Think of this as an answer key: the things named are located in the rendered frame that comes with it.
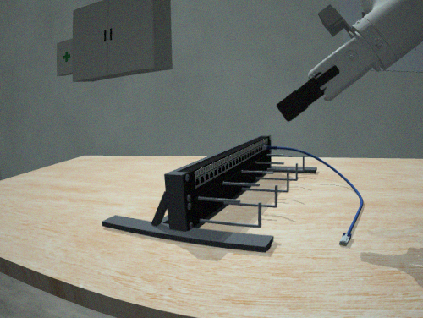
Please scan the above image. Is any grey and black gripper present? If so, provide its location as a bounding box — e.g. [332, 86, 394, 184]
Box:
[277, 31, 381, 121]

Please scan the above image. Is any black patch panel rack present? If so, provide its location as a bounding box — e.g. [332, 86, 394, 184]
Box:
[102, 135, 317, 253]

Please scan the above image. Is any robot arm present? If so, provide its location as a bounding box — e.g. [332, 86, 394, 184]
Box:
[318, 0, 423, 70]

